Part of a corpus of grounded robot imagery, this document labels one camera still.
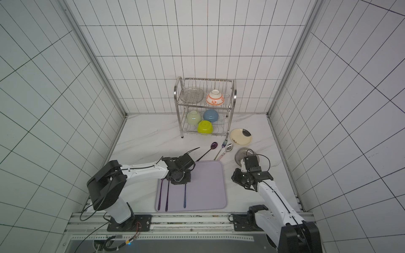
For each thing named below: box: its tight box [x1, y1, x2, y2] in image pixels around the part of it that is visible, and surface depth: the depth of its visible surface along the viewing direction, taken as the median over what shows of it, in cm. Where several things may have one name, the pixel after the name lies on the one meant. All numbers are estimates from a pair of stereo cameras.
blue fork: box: [183, 183, 187, 209], surface depth 81 cm
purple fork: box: [157, 178, 165, 211], surface depth 82 cm
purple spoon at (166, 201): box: [165, 180, 170, 212], surface depth 81 cm
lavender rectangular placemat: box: [154, 160, 228, 213], surface depth 82 cm
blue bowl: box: [203, 109, 219, 123], surface depth 112 cm
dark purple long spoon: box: [195, 141, 218, 162], surface depth 102 cm
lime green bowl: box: [196, 120, 214, 136], surface depth 104 cm
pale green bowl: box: [186, 110, 202, 126], surface depth 108 cm
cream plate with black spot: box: [229, 128, 253, 146], surface depth 108 cm
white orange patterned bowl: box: [205, 89, 226, 106], surface depth 87 cm
